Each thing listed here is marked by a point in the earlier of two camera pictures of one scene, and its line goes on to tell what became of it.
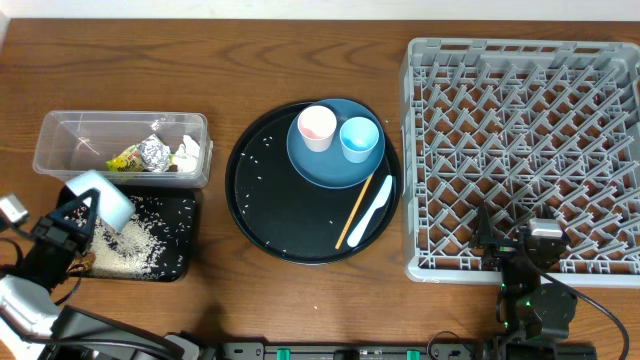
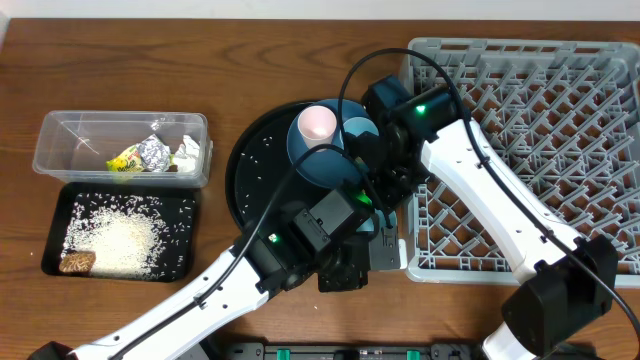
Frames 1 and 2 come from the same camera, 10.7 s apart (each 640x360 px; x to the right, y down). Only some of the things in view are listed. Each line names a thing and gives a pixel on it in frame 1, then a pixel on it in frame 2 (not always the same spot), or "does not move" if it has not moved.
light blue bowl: (115, 209) to (369, 224)
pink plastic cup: (317, 125) does not move
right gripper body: (500, 256) to (395, 182)
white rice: (153, 245) does not move
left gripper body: (50, 259) to (346, 260)
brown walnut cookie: (82, 263) does not move
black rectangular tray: (158, 243) does not move
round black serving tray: (287, 215) does not move
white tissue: (187, 155) does not move
